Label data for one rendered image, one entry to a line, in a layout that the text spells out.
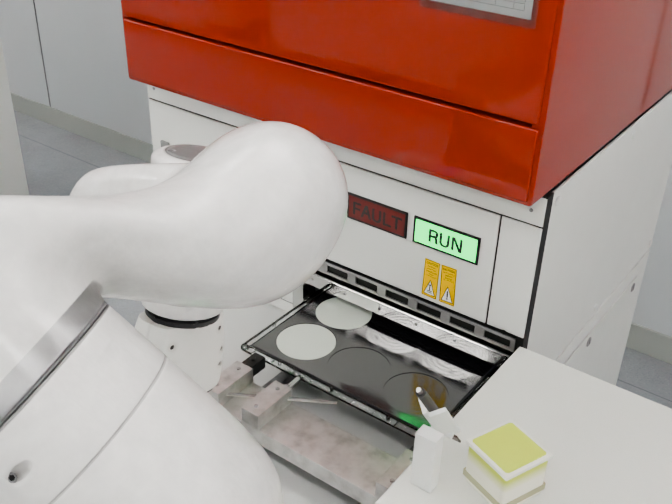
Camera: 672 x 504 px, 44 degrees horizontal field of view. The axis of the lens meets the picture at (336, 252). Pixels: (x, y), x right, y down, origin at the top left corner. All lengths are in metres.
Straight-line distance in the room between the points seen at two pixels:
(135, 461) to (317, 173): 0.17
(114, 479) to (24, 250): 0.10
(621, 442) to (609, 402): 0.08
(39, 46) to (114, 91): 0.56
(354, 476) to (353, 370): 0.21
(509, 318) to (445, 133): 0.32
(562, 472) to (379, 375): 0.35
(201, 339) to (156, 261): 0.48
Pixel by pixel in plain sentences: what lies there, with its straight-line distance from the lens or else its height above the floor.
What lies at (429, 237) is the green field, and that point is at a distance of 1.34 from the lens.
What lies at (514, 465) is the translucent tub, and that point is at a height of 1.03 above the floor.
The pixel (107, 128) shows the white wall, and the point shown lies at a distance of 4.41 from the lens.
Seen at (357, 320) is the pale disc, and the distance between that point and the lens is 1.47.
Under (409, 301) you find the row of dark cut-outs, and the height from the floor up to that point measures 0.96.
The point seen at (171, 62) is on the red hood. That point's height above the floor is 1.28.
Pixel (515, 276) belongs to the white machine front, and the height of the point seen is 1.08.
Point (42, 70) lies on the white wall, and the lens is 4.71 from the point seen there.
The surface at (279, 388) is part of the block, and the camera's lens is 1.31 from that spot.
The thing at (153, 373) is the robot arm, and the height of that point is 1.52.
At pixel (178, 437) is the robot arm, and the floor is 1.50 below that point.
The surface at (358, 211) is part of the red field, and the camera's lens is 1.40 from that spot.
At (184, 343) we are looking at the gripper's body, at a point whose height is 1.25.
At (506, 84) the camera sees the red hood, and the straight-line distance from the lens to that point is 1.13.
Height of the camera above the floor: 1.75
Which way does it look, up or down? 31 degrees down
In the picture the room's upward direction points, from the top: 2 degrees clockwise
